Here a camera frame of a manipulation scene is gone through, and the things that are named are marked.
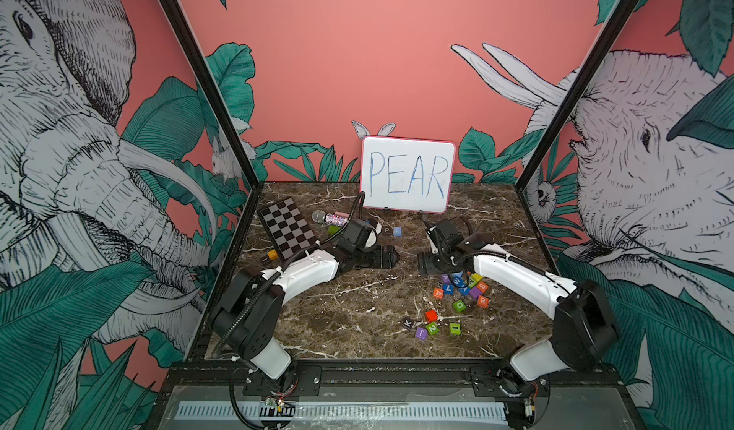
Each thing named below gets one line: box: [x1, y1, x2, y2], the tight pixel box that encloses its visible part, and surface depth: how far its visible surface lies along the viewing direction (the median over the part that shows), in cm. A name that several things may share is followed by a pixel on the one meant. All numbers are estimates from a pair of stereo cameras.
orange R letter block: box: [476, 295, 491, 309], surface depth 90 cm
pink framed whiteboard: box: [359, 135, 457, 215], surface depth 107 cm
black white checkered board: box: [257, 196, 320, 262], surface depth 106 cm
